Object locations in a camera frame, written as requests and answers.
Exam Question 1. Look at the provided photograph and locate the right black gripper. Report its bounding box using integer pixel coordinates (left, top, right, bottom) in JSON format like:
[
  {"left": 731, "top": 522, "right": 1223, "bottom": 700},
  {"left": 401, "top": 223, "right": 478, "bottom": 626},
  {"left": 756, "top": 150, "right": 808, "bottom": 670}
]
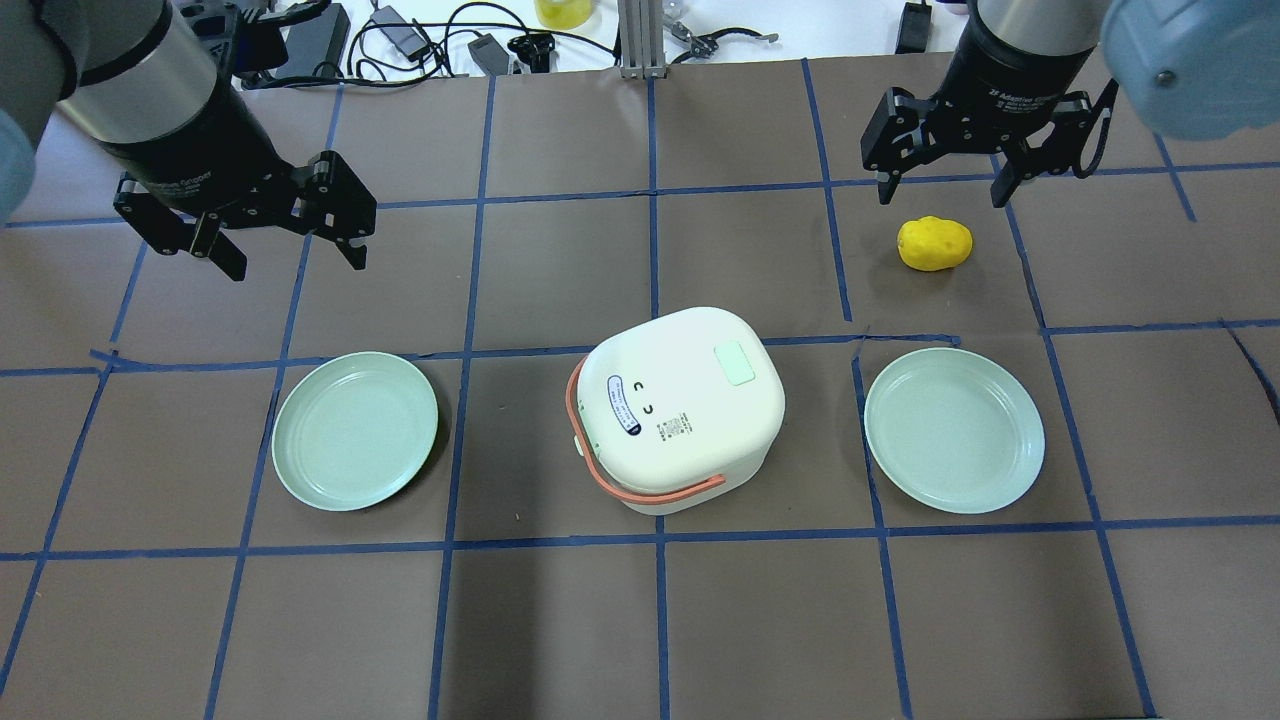
[{"left": 861, "top": 26, "right": 1119, "bottom": 208}]

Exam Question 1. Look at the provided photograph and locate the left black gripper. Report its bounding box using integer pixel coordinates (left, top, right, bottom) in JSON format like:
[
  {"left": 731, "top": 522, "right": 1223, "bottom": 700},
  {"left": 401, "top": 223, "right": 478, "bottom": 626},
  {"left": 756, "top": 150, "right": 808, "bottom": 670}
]
[{"left": 102, "top": 78, "right": 378, "bottom": 282}]

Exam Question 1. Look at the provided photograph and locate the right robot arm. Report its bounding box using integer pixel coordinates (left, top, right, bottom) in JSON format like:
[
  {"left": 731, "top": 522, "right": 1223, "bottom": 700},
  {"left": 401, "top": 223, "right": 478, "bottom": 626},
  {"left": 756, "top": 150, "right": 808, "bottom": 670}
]
[{"left": 860, "top": 1, "right": 1279, "bottom": 208}]

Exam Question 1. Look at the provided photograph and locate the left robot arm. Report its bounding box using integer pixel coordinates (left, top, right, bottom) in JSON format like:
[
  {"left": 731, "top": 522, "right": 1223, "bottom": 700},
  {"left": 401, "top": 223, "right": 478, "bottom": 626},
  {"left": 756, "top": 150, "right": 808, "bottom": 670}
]
[{"left": 1, "top": 1, "right": 376, "bottom": 281}]

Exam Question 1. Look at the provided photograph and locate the white rice cooker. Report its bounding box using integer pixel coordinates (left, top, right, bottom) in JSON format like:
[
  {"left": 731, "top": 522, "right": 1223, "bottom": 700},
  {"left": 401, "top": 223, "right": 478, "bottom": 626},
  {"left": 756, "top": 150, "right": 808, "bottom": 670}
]
[{"left": 564, "top": 307, "right": 786, "bottom": 516}]

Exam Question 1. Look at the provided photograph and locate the black box right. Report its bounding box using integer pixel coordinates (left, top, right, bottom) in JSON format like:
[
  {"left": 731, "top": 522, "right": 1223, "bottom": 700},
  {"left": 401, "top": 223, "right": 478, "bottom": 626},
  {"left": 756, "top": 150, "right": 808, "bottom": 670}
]
[{"left": 893, "top": 0, "right": 932, "bottom": 55}]

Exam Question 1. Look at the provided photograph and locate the yellow lemon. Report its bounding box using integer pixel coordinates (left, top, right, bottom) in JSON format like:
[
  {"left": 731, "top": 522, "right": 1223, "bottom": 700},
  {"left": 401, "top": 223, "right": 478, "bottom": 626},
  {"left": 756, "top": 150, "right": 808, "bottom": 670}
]
[{"left": 896, "top": 217, "right": 975, "bottom": 272}]

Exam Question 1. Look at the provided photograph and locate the black power adapter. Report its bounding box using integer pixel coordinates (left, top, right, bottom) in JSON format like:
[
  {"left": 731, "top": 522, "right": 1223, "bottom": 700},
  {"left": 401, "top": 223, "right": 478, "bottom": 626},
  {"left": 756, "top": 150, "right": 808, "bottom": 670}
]
[{"left": 370, "top": 5, "right": 430, "bottom": 61}]

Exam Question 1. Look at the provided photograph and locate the left green plate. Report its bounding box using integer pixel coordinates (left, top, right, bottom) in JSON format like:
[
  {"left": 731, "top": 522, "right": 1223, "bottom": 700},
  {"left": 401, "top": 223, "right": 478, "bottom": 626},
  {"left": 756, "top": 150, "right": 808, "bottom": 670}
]
[{"left": 271, "top": 351, "right": 440, "bottom": 512}]

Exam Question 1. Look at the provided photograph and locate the green plate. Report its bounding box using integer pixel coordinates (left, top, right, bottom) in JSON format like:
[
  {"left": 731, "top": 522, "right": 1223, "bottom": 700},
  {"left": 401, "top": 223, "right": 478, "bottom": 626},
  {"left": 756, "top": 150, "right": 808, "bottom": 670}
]
[
  {"left": 864, "top": 347, "right": 1047, "bottom": 515},
  {"left": 271, "top": 351, "right": 440, "bottom": 512}
]

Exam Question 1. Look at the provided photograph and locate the small black plug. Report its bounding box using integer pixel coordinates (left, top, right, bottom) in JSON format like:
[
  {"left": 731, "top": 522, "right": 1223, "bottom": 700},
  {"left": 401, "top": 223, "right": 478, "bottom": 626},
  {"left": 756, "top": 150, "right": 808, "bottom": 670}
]
[{"left": 467, "top": 33, "right": 513, "bottom": 76}]

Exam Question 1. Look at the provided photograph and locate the right green plate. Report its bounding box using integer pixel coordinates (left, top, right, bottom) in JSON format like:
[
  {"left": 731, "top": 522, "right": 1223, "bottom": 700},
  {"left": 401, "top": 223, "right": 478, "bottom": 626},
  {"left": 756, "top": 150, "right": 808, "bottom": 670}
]
[{"left": 864, "top": 347, "right": 1047, "bottom": 515}]

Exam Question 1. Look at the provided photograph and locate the yellow cup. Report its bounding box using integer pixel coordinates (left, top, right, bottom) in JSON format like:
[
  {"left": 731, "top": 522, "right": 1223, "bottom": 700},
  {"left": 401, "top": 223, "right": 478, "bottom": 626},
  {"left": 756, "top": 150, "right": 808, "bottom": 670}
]
[{"left": 532, "top": 0, "right": 594, "bottom": 31}]

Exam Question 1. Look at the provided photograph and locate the black cable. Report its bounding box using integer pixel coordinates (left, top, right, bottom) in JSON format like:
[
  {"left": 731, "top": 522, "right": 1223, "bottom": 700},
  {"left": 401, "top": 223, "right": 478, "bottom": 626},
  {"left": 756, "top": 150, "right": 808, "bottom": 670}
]
[{"left": 346, "top": 0, "right": 621, "bottom": 86}]

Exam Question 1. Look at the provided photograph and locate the aluminium frame post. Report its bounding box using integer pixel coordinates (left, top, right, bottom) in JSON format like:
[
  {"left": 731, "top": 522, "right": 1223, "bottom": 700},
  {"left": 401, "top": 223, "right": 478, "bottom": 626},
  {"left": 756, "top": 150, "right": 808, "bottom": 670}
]
[{"left": 617, "top": 0, "right": 668, "bottom": 79}]

